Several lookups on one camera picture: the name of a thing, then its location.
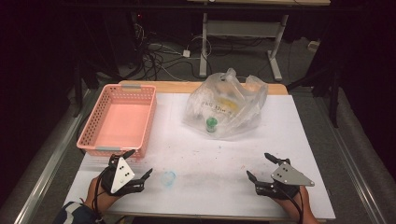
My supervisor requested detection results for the black device with red light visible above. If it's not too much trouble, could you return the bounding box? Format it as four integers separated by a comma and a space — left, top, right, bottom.
130, 10, 148, 35

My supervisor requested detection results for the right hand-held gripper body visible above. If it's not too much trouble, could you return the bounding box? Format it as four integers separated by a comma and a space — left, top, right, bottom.
254, 158, 316, 201

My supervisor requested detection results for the small clear plastic piece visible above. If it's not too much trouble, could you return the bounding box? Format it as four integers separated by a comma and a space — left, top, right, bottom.
160, 169, 177, 189

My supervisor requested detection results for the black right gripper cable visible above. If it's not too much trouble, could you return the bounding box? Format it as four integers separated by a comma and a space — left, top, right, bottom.
279, 186, 304, 224

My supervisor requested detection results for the person's left hand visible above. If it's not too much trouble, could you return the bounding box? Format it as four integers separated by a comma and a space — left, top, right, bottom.
84, 176, 120, 215

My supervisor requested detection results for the grey metal rail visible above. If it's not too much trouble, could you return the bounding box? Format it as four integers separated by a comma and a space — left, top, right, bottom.
13, 90, 94, 224
323, 102, 389, 224

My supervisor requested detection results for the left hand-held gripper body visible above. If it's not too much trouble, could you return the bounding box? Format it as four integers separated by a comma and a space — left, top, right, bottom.
101, 154, 146, 197

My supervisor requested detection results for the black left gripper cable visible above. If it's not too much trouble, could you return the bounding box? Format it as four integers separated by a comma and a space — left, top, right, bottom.
92, 175, 106, 220

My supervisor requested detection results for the clear smiley plastic bag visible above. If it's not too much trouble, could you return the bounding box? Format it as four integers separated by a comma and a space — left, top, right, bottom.
181, 67, 269, 140

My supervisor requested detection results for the black stand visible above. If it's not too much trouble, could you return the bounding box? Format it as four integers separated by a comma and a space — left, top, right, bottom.
288, 62, 341, 129
73, 59, 97, 119

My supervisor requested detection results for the clear bottle with green cap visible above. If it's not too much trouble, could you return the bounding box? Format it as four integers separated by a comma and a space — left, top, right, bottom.
205, 116, 219, 134

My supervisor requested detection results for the pink perforated plastic basket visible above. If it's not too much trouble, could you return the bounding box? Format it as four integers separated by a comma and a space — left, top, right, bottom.
76, 83, 158, 160

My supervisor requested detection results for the bundle of floor cables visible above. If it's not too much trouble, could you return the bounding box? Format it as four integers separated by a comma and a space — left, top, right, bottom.
130, 18, 206, 82

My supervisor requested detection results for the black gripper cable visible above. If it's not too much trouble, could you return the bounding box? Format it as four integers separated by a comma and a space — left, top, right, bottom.
279, 186, 304, 224
92, 175, 106, 220

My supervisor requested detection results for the white metal table frame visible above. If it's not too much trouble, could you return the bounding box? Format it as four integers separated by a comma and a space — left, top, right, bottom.
199, 12, 289, 82

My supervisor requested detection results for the person's right hand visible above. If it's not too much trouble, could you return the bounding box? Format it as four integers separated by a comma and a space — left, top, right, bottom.
275, 186, 316, 220

